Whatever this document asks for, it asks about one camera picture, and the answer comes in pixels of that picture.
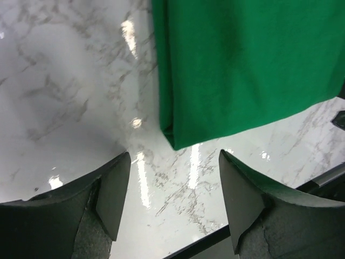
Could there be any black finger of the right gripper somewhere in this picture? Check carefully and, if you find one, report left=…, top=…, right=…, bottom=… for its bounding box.
left=331, top=110, right=345, bottom=128

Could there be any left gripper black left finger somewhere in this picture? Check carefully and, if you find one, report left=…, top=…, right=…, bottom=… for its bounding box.
left=1, top=152, right=131, bottom=258

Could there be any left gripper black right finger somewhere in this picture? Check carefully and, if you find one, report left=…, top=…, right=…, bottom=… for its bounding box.
left=219, top=151, right=344, bottom=258

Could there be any green t-shirt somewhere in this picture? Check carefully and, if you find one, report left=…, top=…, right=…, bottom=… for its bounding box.
left=151, top=1, right=344, bottom=150

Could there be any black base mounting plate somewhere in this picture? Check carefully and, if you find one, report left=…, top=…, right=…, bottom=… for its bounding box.
left=167, top=163, right=344, bottom=259

